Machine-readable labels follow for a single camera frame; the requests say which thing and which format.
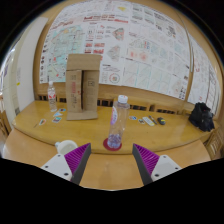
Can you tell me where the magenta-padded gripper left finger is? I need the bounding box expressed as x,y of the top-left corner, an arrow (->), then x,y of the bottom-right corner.
40,142 -> 92,186

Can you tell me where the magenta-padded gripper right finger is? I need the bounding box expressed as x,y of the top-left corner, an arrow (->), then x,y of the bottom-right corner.
131,143 -> 183,186

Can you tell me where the clear white-capped water bottle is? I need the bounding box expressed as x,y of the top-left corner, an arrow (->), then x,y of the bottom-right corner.
106,94 -> 131,150

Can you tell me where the small red-labelled water bottle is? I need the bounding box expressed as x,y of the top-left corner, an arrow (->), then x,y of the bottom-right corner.
47,80 -> 58,113

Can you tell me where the white marker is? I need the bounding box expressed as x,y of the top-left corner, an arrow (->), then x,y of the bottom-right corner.
142,116 -> 156,127

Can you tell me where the wooden chair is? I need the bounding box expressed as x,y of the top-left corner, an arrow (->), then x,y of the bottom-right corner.
203,128 -> 224,158
0,109 -> 12,136

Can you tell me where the black bag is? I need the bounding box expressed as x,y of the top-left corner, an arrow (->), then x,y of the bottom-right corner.
188,101 -> 216,133

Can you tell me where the row of wooden chairs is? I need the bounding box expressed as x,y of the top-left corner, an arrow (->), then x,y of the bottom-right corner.
34,92 -> 194,116

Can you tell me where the brown cardboard box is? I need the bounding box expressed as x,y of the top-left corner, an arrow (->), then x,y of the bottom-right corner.
65,53 -> 103,121

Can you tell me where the white standing air conditioner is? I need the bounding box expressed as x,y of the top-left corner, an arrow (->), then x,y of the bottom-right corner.
14,16 -> 49,116

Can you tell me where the wall poster with diagrams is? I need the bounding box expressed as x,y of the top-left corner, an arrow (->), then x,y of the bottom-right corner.
187,33 -> 222,114

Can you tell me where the large wall poster with map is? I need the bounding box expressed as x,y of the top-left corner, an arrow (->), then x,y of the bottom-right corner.
39,0 -> 192,101

